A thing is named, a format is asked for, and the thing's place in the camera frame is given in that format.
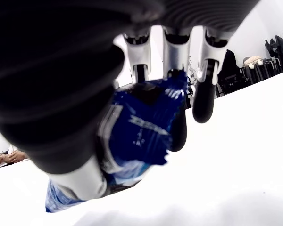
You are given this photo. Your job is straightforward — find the beige plush toy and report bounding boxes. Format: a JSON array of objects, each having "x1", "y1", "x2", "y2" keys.
[{"x1": 244, "y1": 56, "x2": 265, "y2": 69}]

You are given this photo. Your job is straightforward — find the black backpack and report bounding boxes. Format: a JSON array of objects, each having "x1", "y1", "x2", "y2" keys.
[{"x1": 217, "y1": 49, "x2": 243, "y2": 97}]

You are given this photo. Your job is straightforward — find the black folded bags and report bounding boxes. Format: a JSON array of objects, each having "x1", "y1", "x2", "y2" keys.
[{"x1": 265, "y1": 33, "x2": 283, "y2": 71}]

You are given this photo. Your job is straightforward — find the seated person in white shirt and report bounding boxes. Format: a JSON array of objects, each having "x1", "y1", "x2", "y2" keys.
[{"x1": 0, "y1": 150, "x2": 30, "y2": 165}]

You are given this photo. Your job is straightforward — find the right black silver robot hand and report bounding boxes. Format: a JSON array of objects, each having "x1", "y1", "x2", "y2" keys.
[{"x1": 0, "y1": 0, "x2": 262, "y2": 201}]

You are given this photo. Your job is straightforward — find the blue Oreo cookie packet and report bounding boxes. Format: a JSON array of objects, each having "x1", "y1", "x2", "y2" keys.
[{"x1": 45, "y1": 70, "x2": 189, "y2": 214}]

